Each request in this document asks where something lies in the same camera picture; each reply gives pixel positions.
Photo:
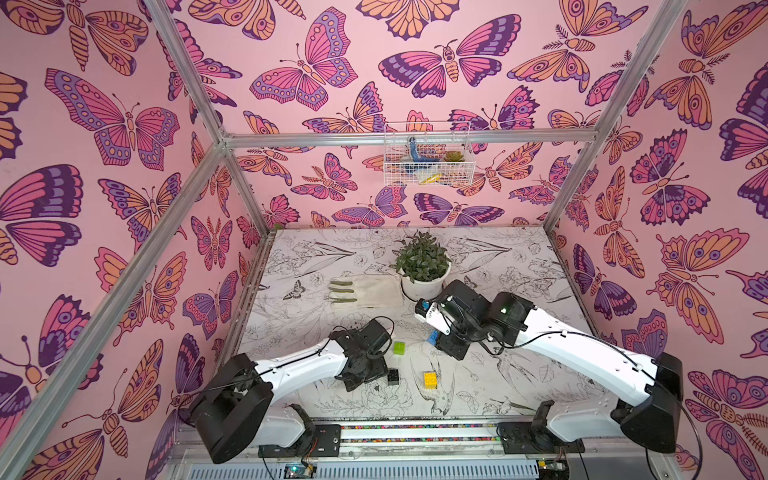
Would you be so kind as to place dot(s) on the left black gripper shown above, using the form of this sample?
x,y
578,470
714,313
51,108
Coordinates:
x,y
380,370

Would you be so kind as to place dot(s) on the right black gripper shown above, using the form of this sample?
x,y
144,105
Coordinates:
x,y
453,346

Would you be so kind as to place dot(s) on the black lego brick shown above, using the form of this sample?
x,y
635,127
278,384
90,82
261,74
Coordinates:
x,y
393,377

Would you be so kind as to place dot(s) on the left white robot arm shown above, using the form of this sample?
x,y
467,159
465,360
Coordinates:
x,y
242,404

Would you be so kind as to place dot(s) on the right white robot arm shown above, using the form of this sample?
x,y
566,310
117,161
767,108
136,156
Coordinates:
x,y
643,402

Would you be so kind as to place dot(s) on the lime lego brick right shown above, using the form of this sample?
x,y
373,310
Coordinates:
x,y
399,348

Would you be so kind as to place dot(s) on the yellow lego brick lower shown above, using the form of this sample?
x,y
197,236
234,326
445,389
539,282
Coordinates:
x,y
430,380

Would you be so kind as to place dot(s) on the beige gardening glove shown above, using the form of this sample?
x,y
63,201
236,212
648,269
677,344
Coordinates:
x,y
366,291

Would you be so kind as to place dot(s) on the potted green plant white pot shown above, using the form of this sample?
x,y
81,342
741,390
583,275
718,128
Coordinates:
x,y
423,265

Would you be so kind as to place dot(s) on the blue toy in basket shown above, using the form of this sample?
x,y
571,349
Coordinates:
x,y
424,158

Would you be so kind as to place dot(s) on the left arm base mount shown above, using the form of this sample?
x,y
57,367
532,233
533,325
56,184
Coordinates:
x,y
320,441

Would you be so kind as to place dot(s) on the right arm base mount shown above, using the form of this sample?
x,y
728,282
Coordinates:
x,y
519,437

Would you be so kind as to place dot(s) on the white wire basket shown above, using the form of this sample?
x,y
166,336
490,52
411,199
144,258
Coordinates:
x,y
456,168

